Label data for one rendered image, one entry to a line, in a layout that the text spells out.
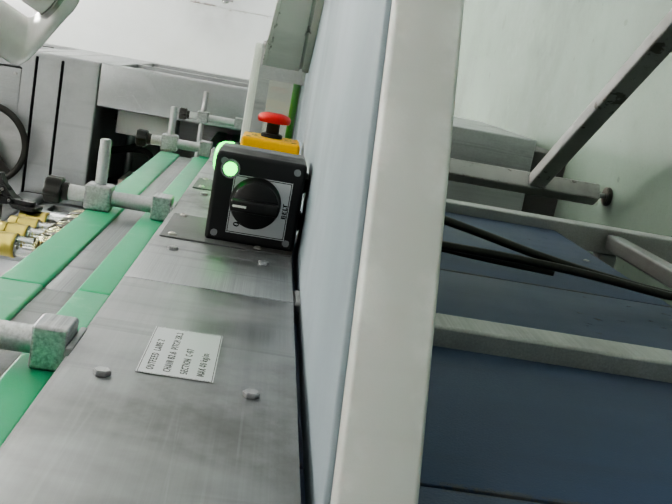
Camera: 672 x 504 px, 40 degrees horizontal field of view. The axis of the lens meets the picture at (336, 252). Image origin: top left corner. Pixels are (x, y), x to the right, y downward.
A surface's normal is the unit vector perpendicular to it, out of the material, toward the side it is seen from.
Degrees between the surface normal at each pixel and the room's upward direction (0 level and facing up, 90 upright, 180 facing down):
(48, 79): 90
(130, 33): 90
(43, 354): 90
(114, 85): 90
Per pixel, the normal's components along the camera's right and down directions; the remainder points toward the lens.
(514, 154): 0.06, 0.21
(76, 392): 0.18, -0.96
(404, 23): 0.14, -0.31
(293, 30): -0.12, 0.94
